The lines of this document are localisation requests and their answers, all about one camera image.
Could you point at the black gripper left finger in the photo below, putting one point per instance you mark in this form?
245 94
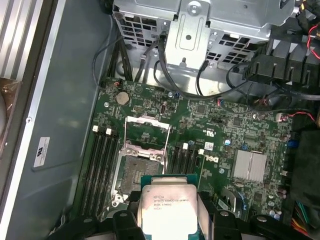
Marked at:
120 227

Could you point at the black plastic shroud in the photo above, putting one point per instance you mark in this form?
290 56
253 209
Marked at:
310 162

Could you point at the white label sticker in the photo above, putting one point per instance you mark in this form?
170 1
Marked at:
41 152

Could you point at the white barcode sticker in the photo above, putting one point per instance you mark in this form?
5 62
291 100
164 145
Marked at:
208 145

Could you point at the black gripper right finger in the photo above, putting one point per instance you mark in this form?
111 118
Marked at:
225 227

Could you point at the silver green CPU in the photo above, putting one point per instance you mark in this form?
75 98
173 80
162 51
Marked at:
167 207

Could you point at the metal drive cage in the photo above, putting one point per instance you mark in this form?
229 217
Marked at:
190 45

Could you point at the silver chipset heatsink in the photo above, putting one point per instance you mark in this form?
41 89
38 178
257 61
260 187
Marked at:
250 165

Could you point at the green motherboard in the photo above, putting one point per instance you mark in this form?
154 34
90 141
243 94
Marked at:
220 120

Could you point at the internal USB port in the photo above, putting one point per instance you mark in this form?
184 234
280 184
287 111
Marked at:
164 108

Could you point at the coin cell battery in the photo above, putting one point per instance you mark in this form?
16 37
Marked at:
122 98

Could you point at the CPU socket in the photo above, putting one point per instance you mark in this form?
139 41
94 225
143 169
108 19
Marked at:
132 170

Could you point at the black ribbed plastic bracket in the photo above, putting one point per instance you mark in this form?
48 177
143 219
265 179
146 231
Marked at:
282 55

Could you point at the black open PC case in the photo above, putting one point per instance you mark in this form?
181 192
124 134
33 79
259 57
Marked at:
62 100

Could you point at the green RAM stick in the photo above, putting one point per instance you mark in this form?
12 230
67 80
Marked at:
198 161

